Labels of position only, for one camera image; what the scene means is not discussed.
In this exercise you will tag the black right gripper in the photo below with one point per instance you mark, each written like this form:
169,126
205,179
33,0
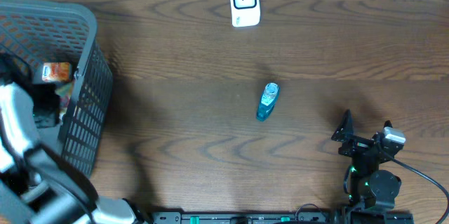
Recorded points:
358,144

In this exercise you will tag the small teal liquid bottle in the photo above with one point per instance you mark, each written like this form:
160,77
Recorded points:
267,101

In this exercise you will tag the orange Kleenex tissue pack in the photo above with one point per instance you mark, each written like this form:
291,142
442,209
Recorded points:
57,72

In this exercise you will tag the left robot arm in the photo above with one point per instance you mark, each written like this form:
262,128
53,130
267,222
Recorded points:
39,185

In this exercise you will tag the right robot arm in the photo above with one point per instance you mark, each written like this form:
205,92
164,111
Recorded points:
369,188

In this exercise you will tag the white barcode scanner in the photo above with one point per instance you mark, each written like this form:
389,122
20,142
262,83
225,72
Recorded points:
245,13

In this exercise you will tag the dark grey plastic basket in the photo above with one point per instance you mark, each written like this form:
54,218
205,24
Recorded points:
36,32

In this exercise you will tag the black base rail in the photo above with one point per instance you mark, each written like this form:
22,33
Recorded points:
310,217

